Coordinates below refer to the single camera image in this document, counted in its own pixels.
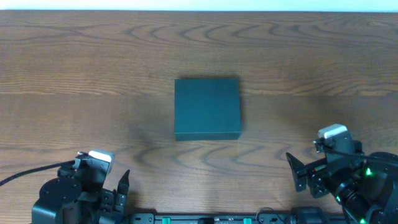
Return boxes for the black box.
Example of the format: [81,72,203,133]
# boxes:
[174,78,242,141]

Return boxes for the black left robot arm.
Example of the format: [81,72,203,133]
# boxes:
[32,151,130,224]

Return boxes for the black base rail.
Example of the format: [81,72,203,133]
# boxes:
[124,212,352,224]

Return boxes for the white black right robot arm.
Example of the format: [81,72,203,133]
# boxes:
[286,137,397,223]

